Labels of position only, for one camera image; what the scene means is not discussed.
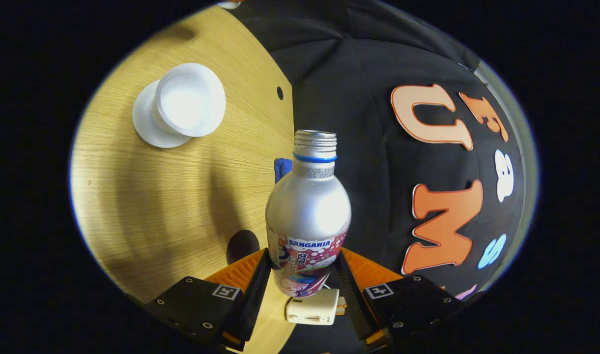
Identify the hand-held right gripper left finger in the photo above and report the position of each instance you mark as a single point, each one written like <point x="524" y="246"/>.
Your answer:
<point x="255" y="295"/>

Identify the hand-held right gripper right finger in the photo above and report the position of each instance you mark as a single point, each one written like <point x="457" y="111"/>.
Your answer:
<point x="351" y="300"/>

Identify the black round coaster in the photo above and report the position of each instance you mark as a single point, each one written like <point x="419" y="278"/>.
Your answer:
<point x="241" y="246"/>

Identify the silver water bottle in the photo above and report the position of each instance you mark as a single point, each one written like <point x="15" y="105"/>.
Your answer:
<point x="307" y="211"/>

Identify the white teacup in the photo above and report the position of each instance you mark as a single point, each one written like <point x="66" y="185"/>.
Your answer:
<point x="189" y="98"/>

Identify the white toaster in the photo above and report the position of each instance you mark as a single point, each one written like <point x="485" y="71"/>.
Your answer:
<point x="309" y="307"/>

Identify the blue towel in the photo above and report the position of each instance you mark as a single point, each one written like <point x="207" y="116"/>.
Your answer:
<point x="280" y="169"/>

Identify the white saucer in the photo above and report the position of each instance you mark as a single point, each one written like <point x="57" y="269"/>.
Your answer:
<point x="145" y="128"/>

